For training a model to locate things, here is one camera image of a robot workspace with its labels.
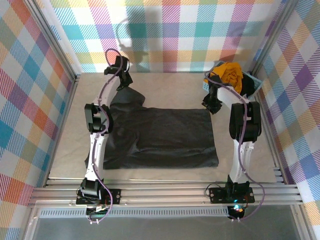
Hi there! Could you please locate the dark grey t-shirt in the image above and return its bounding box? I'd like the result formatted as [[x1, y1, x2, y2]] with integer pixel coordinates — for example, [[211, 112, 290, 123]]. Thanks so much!
[[83, 86, 220, 171]]

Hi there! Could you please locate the light blue plastic basket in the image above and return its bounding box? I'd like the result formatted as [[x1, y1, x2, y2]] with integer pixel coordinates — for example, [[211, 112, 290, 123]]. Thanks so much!
[[201, 60, 263, 100]]

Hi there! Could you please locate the yellow t-shirt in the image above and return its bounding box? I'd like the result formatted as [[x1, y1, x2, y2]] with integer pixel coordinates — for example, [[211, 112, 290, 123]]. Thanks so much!
[[209, 61, 245, 96]]

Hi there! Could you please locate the black t-shirt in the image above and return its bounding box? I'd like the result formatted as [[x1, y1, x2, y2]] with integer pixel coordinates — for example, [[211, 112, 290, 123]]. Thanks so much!
[[239, 74, 258, 97]]

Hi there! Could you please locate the small circuit board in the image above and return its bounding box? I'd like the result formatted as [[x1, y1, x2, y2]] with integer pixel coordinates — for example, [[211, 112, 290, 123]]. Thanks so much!
[[86, 204, 111, 218], [228, 203, 247, 219]]

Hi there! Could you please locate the grey metal panel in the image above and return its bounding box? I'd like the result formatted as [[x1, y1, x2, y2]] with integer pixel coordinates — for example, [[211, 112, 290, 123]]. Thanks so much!
[[23, 214, 312, 240]]

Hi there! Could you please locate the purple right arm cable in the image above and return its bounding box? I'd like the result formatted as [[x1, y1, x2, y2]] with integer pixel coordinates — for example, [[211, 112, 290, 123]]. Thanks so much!
[[203, 70, 266, 223]]

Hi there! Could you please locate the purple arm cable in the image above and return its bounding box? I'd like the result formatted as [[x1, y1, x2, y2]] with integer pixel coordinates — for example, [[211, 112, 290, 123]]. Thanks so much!
[[203, 70, 266, 223], [86, 49, 124, 225]]

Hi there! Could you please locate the aluminium side rail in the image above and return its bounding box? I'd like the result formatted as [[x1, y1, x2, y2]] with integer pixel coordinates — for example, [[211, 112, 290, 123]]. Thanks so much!
[[42, 73, 82, 188], [253, 88, 301, 187]]

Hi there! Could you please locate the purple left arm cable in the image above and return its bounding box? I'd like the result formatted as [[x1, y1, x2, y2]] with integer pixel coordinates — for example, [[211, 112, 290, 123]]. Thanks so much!
[[86, 49, 124, 225]]

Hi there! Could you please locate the aluminium frame post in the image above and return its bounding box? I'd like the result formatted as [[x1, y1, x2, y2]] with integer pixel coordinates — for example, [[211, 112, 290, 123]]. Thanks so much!
[[23, 0, 83, 83], [251, 0, 301, 77]]

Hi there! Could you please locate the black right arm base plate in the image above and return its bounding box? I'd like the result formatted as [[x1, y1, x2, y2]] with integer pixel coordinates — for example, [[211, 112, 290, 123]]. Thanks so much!
[[208, 186, 255, 205]]

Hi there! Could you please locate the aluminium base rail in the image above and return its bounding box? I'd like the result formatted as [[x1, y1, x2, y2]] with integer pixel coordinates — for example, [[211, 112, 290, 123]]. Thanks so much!
[[27, 179, 305, 208]]

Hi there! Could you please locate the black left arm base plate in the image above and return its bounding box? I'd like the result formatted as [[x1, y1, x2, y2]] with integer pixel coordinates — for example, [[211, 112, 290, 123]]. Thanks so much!
[[75, 188, 122, 206]]

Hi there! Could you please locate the grey slotted cable duct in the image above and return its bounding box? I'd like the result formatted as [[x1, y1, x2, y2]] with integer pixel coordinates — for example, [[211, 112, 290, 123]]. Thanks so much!
[[39, 206, 230, 218]]

